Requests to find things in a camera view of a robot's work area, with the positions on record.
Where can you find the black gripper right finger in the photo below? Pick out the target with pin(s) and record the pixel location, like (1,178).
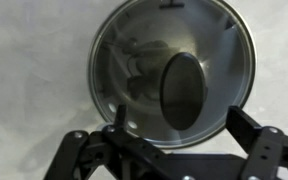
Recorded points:
(260,143)

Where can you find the glass pot lid black knob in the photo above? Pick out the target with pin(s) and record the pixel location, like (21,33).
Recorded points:
(180,96)

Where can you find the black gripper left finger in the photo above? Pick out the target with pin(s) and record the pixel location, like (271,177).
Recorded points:
(124,150)

